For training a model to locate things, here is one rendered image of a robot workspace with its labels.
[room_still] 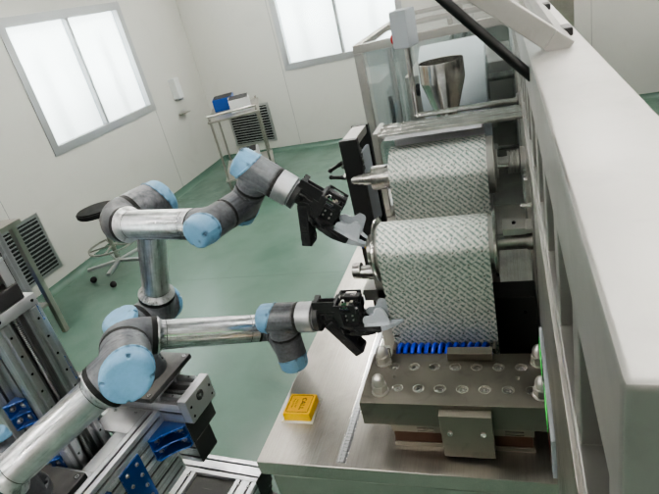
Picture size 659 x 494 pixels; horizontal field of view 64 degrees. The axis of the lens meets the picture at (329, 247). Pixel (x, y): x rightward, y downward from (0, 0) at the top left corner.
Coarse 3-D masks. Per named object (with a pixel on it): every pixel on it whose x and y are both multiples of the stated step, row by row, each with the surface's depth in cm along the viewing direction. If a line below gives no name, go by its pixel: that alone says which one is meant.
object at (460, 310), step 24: (384, 288) 119; (408, 288) 118; (432, 288) 116; (456, 288) 114; (480, 288) 113; (408, 312) 121; (432, 312) 119; (456, 312) 117; (480, 312) 116; (408, 336) 124; (432, 336) 122; (456, 336) 120; (480, 336) 119
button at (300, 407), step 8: (288, 400) 132; (296, 400) 132; (304, 400) 131; (312, 400) 130; (288, 408) 130; (296, 408) 129; (304, 408) 128; (312, 408) 128; (288, 416) 128; (296, 416) 128; (304, 416) 127; (312, 416) 128
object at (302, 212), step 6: (300, 210) 123; (306, 210) 122; (300, 216) 124; (306, 216) 123; (300, 222) 125; (306, 222) 124; (300, 228) 125; (306, 228) 125; (312, 228) 127; (306, 234) 126; (312, 234) 127; (306, 240) 127; (312, 240) 127
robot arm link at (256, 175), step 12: (240, 156) 120; (252, 156) 120; (240, 168) 120; (252, 168) 119; (264, 168) 120; (276, 168) 121; (240, 180) 122; (252, 180) 120; (264, 180) 120; (276, 180) 119; (252, 192) 123; (264, 192) 122
